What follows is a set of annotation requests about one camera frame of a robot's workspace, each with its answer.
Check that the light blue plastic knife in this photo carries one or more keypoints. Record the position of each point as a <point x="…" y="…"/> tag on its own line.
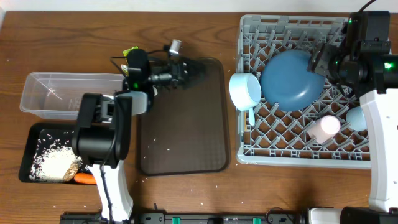
<point x="251" y="116"/>

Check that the brown mushroom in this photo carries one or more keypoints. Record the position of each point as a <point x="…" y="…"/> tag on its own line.
<point x="71" y="171"/>

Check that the orange carrot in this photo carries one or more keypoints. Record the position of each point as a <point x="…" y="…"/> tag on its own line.
<point x="83" y="178"/>

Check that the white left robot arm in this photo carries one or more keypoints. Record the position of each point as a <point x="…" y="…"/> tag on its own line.
<point x="103" y="129"/>

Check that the brown serving tray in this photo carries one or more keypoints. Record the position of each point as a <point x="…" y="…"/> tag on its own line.
<point x="186" y="131"/>

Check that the clear plastic bin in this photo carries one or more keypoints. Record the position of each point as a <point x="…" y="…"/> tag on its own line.
<point x="57" y="95"/>

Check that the light blue rice bowl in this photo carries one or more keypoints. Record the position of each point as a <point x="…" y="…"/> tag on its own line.
<point x="244" y="90"/>

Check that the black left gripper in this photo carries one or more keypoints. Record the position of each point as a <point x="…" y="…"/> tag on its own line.
<point x="181" y="73"/>

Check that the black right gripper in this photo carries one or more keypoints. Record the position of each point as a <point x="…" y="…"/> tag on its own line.
<point x="322" y="56"/>

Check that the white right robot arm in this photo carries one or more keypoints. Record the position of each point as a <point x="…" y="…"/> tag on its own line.
<point x="371" y="71"/>

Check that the white rice pile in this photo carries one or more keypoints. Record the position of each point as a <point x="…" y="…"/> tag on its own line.
<point x="53" y="156"/>

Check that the pink plastic cup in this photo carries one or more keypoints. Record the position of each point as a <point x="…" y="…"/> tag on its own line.
<point x="324" y="128"/>

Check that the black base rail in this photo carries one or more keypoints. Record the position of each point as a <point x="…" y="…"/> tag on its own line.
<point x="277" y="217"/>

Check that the black bin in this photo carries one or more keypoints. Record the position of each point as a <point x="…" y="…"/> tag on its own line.
<point x="30" y="150"/>

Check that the light blue plastic cup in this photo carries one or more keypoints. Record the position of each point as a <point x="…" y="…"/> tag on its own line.
<point x="356" y="119"/>

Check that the grey dishwasher rack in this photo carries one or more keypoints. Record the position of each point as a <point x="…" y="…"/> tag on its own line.
<point x="280" y="138"/>

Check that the blue plate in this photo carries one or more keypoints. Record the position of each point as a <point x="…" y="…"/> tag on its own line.
<point x="286" y="81"/>

